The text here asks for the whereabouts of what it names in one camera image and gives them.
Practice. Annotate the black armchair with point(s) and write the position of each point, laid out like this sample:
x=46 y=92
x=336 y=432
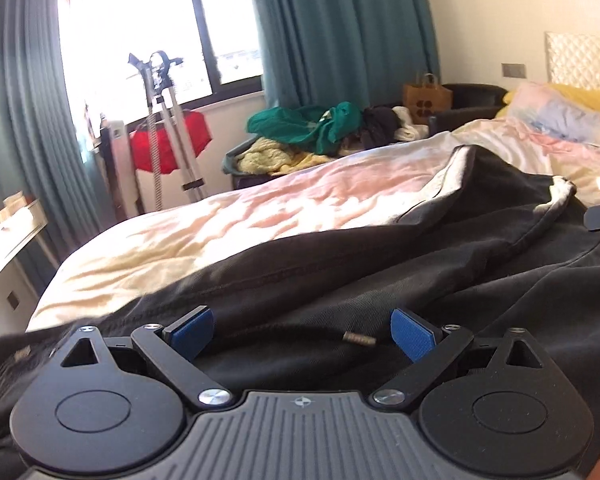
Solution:
x=475 y=97

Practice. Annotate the cream knitted garment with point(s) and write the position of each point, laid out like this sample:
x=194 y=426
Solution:
x=262 y=157

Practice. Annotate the white quilted headboard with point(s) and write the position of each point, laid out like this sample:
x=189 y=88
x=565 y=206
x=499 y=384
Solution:
x=585 y=57

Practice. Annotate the green garment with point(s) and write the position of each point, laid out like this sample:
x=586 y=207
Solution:
x=300 y=122

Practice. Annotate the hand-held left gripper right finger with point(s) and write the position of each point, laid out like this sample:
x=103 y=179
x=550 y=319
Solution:
x=412 y=335

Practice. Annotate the dark wall socket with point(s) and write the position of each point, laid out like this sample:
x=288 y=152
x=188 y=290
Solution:
x=13 y=300

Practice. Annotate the grey wall switch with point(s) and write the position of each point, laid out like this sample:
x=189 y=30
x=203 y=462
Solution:
x=513 y=70

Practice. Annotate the garment steamer stand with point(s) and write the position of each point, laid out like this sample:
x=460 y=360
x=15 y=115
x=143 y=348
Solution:
x=167 y=110

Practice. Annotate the brown paper bag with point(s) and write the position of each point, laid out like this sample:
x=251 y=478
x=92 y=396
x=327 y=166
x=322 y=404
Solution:
x=427 y=100

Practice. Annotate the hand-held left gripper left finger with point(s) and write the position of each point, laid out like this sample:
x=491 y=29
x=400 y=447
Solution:
x=192 y=332

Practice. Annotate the yellow plush pillow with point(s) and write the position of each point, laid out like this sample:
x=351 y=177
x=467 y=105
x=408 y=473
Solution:
x=587 y=96

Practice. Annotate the white garment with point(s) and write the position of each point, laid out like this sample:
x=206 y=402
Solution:
x=410 y=127

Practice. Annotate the white dressing table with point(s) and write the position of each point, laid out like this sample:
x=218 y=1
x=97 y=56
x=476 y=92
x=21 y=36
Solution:
x=5 y=255

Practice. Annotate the black garment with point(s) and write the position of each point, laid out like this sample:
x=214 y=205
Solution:
x=380 y=122

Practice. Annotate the red cloth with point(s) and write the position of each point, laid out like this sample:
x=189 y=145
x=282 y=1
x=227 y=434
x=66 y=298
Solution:
x=180 y=140

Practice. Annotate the black-framed window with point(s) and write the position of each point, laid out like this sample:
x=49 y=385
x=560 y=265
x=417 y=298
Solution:
x=145 y=20

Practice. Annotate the yellow garment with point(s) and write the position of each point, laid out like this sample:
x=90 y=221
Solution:
x=307 y=162

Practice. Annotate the black pants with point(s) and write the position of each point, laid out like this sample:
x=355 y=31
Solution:
x=430 y=260

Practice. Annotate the teal curtain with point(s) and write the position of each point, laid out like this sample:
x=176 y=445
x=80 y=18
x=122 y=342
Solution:
x=345 y=30
x=20 y=110

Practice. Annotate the pastel tie-dye pillow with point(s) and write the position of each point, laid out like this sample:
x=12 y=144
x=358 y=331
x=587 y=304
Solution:
x=555 y=112

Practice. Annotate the tissue box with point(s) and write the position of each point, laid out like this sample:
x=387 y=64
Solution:
x=15 y=201

